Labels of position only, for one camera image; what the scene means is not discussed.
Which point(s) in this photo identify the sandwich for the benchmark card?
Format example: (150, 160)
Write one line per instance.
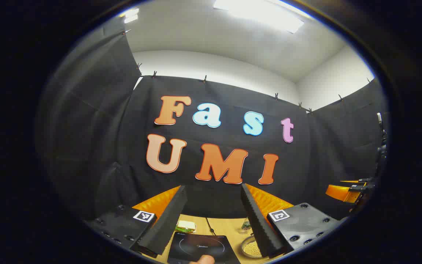
(186, 226)

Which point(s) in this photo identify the black induction cooktop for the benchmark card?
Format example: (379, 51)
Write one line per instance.
(203, 245)

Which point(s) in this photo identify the pile of yellow soybeans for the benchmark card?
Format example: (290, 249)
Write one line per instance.
(252, 249)

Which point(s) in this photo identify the stainless steel pot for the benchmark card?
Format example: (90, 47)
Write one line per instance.
(245, 242)

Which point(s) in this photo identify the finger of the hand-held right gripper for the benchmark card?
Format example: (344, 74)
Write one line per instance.
(339, 192)

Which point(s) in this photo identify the ceiling light panel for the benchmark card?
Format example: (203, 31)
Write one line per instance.
(131, 15)

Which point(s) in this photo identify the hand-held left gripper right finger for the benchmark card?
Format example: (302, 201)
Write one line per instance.
(258, 223)

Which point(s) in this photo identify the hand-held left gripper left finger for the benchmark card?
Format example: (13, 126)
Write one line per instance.
(167, 223)

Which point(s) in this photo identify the clear plastic water bottle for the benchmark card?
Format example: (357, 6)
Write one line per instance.
(246, 224)

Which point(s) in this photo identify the black backdrop cloth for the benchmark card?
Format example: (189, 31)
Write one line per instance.
(123, 146)

